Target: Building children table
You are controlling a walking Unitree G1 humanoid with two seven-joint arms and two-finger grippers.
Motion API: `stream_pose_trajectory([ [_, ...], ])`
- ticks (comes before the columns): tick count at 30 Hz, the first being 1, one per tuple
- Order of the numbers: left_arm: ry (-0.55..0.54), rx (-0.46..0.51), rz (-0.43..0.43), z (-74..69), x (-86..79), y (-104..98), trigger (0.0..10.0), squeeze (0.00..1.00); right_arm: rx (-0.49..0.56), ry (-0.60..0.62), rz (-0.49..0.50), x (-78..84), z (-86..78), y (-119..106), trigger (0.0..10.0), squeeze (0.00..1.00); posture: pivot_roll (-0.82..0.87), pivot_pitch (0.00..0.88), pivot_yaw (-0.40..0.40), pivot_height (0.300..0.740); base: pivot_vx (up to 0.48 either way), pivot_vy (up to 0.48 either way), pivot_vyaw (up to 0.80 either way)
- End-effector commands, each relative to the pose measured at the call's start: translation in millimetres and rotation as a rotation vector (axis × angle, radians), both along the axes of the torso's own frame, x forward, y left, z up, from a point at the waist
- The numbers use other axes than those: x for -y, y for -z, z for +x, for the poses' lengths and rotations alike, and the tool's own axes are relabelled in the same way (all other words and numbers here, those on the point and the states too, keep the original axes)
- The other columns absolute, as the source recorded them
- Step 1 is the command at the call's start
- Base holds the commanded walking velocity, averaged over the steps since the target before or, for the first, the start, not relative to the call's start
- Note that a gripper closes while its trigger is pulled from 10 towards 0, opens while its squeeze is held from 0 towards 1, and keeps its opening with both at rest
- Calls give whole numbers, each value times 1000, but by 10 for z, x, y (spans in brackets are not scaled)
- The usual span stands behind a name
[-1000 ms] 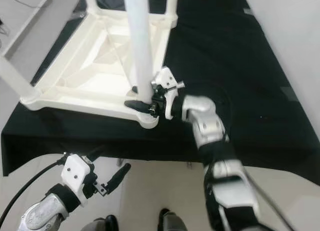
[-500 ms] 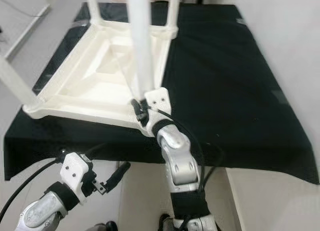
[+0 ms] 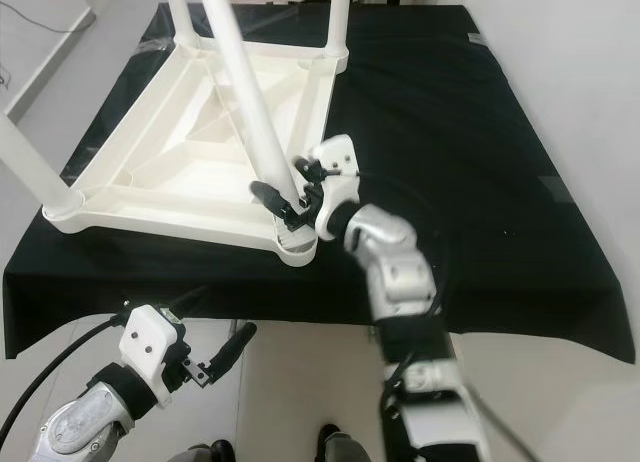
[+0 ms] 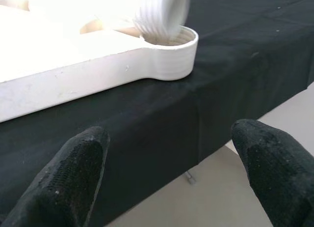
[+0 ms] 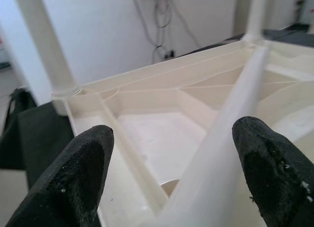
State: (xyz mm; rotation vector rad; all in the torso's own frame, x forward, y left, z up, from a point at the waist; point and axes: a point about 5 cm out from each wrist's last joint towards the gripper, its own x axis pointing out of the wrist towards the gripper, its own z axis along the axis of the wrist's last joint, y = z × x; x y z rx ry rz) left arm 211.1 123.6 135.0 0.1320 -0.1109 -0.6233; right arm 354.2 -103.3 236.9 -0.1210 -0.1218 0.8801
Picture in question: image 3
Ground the dark robot right foot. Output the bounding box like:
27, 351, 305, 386
315, 424, 371, 462

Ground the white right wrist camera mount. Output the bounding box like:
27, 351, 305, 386
308, 134, 361, 241

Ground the dark robot left foot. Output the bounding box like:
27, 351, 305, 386
180, 440, 236, 462

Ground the clear tape patch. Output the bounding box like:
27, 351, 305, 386
65, 142, 91, 178
130, 37, 171, 55

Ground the thin black wall cable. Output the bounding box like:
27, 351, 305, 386
0, 2, 96, 33

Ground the dark robot foot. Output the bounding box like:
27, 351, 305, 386
315, 424, 371, 462
180, 440, 236, 462

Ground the black table cloth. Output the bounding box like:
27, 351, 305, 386
0, 4, 636, 365

